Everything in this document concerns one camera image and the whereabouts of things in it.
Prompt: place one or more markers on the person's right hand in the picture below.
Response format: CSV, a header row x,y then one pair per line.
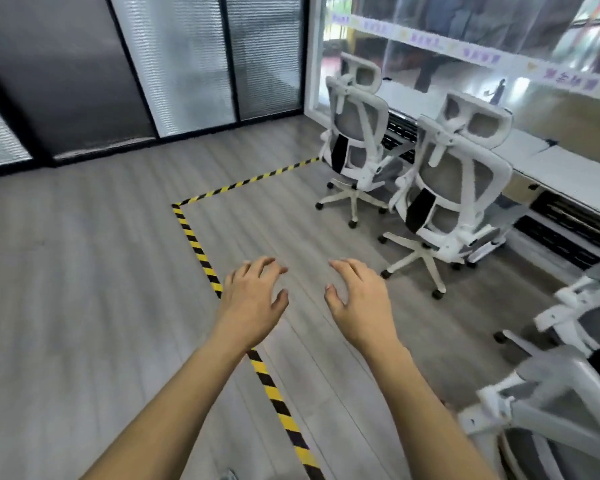
x,y
367,314

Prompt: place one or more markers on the person's left hand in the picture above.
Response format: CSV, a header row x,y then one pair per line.
x,y
247,307

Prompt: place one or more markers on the person's left thumb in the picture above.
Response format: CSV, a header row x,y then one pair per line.
x,y
279,304

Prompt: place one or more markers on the person's left middle finger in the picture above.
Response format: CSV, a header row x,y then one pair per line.
x,y
261,269

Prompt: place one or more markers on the person's right thumb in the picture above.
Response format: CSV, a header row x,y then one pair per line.
x,y
334,302

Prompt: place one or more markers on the person's left little finger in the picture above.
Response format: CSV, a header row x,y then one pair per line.
x,y
228,280

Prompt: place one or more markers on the person's left forearm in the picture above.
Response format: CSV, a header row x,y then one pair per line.
x,y
180,404

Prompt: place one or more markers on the person's right forearm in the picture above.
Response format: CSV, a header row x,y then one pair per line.
x,y
420,414

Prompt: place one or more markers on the yellow black hazard floor tape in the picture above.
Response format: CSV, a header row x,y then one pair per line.
x,y
200,254

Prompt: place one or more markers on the white mesh office chair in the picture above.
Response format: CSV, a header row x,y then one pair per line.
x,y
357,129
550,394
587,314
455,179

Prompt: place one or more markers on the long white desk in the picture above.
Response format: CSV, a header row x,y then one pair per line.
x,y
565,169

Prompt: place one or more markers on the white printed banner strip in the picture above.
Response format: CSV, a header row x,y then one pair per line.
x,y
430,40

